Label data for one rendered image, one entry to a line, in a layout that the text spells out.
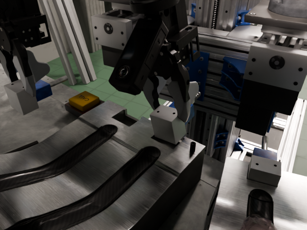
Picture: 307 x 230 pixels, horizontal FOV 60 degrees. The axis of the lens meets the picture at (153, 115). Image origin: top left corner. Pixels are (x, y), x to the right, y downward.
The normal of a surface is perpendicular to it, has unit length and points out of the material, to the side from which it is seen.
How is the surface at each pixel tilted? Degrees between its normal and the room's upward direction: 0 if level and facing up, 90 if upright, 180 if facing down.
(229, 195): 0
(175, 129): 82
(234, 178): 0
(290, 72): 90
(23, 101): 90
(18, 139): 0
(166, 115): 11
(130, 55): 38
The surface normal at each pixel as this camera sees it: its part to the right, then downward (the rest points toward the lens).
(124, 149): 0.00, -0.81
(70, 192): 0.22, -0.92
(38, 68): 0.77, 0.21
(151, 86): -0.61, 0.57
